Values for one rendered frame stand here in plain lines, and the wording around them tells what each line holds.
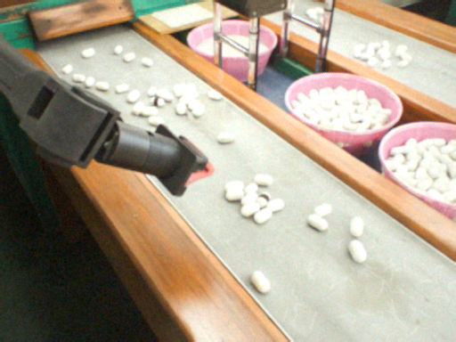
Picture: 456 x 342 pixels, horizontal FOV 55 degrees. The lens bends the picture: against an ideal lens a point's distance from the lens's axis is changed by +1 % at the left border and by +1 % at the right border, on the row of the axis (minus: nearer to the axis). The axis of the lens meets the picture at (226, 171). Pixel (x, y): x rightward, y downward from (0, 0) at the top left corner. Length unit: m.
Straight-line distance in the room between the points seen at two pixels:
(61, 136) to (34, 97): 0.06
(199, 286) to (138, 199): 0.22
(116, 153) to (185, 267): 0.23
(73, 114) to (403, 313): 0.52
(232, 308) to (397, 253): 0.29
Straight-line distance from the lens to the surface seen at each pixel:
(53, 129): 0.50
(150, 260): 0.68
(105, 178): 0.84
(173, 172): 0.59
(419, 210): 0.82
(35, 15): 1.36
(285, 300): 0.67
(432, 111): 1.10
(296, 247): 0.73
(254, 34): 1.04
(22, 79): 0.56
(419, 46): 1.47
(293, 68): 1.33
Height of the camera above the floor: 1.30
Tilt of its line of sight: 40 degrees down
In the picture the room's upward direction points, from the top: straight up
